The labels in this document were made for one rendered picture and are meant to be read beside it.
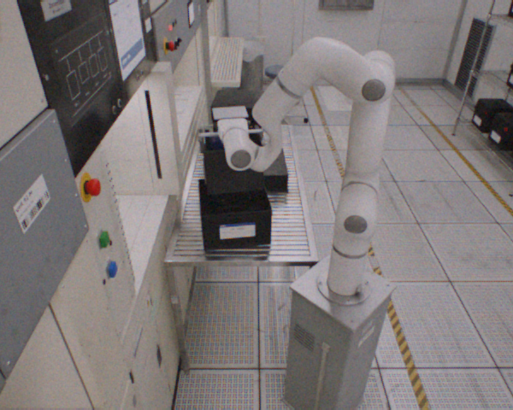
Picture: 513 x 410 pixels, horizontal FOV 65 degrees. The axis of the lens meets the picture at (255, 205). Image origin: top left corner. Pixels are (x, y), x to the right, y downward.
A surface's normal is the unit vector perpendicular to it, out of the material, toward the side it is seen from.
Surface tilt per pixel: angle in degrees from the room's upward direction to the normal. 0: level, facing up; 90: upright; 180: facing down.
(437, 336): 0
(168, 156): 90
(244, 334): 0
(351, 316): 0
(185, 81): 90
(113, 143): 90
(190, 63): 90
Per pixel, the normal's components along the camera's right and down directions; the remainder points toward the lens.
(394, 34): 0.00, 0.57
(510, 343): 0.00, -0.82
